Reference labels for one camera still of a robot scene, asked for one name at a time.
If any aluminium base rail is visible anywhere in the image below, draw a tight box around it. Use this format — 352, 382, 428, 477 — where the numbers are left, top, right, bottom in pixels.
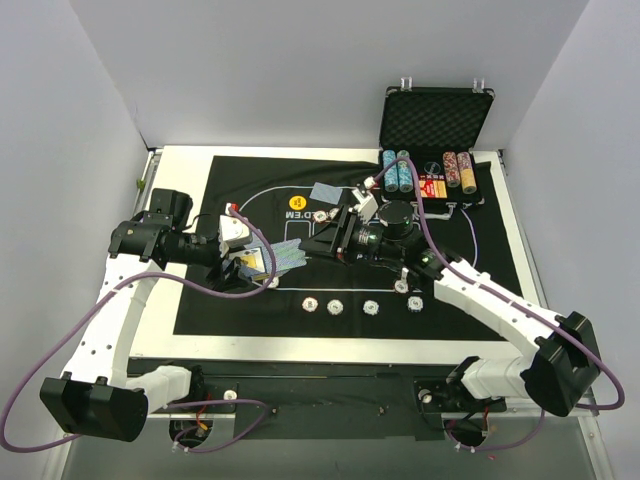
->
59, 372, 600, 421

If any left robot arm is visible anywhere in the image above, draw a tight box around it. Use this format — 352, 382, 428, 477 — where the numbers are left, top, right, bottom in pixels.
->
39, 189, 286, 442

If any blue white chip stack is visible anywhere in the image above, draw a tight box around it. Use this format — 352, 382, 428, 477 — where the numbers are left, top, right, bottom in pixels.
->
362, 300, 380, 316

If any blue chip row left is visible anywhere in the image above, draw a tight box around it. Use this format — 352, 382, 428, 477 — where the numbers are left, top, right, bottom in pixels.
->
382, 150, 399, 193

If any black poker table mat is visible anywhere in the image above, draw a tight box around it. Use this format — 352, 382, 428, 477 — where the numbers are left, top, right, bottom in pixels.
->
174, 156, 521, 341

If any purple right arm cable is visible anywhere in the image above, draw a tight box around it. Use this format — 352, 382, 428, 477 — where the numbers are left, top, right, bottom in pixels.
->
367, 156, 626, 454

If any clear round button in case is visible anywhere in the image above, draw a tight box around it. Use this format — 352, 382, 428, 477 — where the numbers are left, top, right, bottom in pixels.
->
424, 161, 441, 175

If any grey white chip stack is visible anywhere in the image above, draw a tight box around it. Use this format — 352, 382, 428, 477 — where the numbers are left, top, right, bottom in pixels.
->
327, 299, 344, 315

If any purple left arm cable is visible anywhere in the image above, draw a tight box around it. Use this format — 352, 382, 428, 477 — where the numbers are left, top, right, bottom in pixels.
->
0, 202, 281, 454

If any tan chip row in case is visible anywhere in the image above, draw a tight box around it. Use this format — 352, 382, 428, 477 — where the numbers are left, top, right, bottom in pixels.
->
456, 152, 477, 195

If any blue chip row right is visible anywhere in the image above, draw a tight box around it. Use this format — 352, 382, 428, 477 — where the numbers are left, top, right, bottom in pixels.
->
396, 150, 414, 193

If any blue chip row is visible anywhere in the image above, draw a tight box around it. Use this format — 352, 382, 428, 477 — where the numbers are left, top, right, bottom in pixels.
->
396, 150, 414, 193
382, 150, 399, 193

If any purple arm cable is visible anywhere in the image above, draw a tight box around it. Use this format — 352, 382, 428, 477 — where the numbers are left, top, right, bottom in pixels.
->
0, 202, 281, 454
367, 156, 626, 454

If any red chip row in case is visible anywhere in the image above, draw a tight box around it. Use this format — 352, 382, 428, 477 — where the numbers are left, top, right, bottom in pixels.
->
442, 151, 461, 188

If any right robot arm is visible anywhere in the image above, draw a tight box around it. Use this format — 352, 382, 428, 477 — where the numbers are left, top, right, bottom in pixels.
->
331, 185, 600, 417

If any red orange card deck box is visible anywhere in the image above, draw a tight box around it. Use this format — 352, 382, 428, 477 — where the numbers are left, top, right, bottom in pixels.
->
419, 179, 448, 199

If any black poker chip case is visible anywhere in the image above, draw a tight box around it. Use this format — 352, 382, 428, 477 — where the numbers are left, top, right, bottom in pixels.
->
379, 77, 495, 214

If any red white chip stack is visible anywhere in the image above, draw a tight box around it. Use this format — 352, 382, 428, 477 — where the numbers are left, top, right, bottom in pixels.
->
302, 297, 319, 313

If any blue playing card deck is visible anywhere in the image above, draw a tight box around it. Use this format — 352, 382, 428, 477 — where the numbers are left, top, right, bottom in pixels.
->
227, 247, 271, 281

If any yellow dealer button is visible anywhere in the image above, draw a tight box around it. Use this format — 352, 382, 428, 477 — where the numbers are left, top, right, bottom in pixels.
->
288, 195, 307, 211

